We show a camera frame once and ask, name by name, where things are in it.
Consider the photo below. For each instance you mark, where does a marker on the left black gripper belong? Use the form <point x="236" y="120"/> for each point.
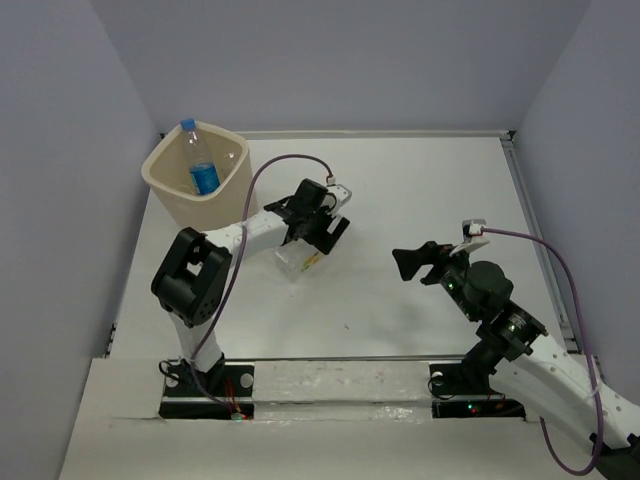
<point x="322" y="240"/>

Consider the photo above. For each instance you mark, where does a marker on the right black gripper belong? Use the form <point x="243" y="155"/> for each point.
<point x="408" y="260"/>

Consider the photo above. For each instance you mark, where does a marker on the square clear bottle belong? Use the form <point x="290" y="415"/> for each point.
<point x="297" y="262"/>

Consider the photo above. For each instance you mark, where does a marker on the blue label bottle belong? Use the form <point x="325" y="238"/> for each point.
<point x="199" y="159"/>

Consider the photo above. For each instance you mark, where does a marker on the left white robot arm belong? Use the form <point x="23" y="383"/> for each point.
<point x="192" y="281"/>

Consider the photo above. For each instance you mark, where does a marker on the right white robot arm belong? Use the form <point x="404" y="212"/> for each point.
<point x="516" y="354"/>

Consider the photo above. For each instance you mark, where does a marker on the cream plastic bin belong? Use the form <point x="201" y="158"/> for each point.
<point x="165" y="171"/>

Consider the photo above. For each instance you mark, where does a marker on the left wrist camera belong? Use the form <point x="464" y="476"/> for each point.
<point x="337" y="195"/>

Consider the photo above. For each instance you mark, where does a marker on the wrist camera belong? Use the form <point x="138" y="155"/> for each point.
<point x="473" y="237"/>
<point x="337" y="195"/>

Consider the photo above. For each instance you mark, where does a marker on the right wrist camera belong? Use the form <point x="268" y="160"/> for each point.
<point x="473" y="237"/>

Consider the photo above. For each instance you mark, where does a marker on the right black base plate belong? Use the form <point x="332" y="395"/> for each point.
<point x="454" y="397"/>

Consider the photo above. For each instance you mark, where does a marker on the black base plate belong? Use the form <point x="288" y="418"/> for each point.
<point x="225" y="393"/>
<point x="454" y="397"/>

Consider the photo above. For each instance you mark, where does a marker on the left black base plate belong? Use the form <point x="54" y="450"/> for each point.
<point x="225" y="393"/>

